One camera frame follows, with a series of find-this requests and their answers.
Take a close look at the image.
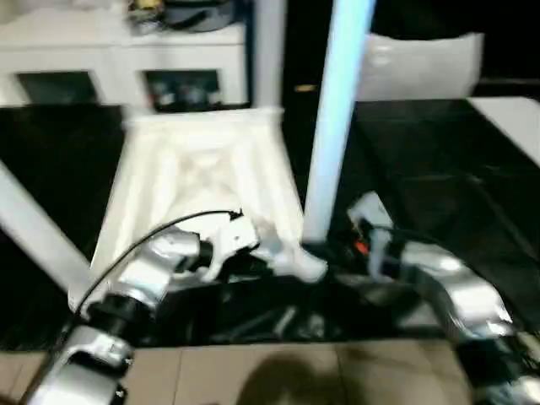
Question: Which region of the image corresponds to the white plastic table top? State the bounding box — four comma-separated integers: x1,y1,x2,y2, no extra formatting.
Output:
67,108,328,313

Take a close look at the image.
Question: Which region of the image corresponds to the black work mat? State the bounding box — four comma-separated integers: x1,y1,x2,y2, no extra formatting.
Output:
0,97,540,351

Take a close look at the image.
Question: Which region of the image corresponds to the grey cushion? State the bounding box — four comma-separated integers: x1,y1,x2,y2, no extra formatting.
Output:
359,32,486,102

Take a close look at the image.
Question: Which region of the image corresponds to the white flat board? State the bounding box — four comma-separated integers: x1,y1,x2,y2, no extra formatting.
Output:
468,95,540,165

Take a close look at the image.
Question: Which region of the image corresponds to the black sofa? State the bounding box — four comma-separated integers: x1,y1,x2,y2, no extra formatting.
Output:
283,0,540,102

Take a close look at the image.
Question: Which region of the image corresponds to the white glass-door cabinet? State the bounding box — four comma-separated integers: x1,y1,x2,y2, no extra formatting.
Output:
0,0,252,109

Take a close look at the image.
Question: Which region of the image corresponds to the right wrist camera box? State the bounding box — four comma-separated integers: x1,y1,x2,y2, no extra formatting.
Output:
346,192,393,246

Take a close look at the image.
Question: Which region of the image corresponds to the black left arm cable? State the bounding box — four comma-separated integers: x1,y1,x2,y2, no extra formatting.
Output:
17,209,244,405

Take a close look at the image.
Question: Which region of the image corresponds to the dark cabled device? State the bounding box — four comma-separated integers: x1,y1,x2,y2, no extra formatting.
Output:
127,0,246,33

